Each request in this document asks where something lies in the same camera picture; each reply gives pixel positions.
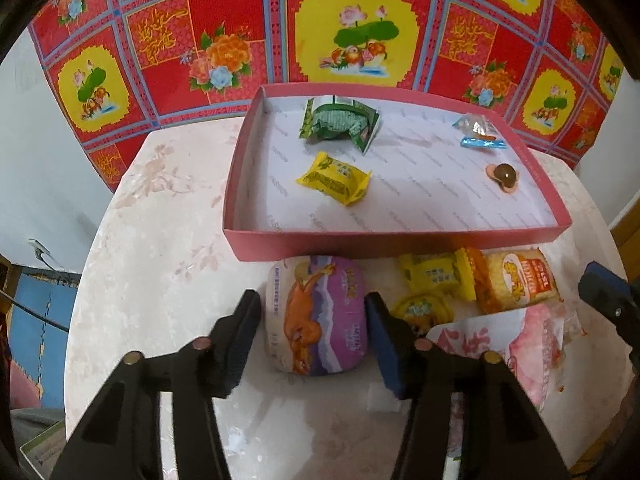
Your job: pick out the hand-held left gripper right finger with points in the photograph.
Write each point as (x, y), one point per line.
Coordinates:
(387, 350)

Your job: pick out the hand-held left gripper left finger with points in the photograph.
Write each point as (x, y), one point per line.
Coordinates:
(240, 340)

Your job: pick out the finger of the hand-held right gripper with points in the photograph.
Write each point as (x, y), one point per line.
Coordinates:
(602, 285)

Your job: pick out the small yellow snack packet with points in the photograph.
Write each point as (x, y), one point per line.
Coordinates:
(422, 310)
(432, 275)

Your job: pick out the purple orange snack packet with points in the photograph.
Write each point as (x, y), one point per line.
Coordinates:
(315, 315)

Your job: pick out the orange rice cracker packet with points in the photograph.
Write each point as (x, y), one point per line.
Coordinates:
(520, 282)

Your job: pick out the white pink spout pouch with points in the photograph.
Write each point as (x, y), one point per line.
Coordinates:
(480, 345)

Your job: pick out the brown chocolate ball candy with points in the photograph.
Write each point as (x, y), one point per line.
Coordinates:
(504, 175)

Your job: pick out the pink cardboard box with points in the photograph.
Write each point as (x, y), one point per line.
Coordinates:
(410, 200)

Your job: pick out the clear blue-edged candy packet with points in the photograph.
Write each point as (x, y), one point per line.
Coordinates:
(475, 132)

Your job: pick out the green snack packet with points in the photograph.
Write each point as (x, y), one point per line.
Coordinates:
(340, 120)

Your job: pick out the wooden furniture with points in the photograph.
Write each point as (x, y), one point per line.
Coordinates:
(625, 230)

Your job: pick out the blue foam mat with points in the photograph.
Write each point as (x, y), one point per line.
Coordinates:
(35, 340)

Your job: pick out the grey clothing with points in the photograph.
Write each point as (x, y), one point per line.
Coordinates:
(30, 420)

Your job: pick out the grey green box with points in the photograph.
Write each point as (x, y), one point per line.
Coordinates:
(42, 447)

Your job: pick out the red floral printed cloth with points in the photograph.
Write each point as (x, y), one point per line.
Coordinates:
(225, 10)

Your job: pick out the white wall socket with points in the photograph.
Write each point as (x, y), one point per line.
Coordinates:
(37, 250)

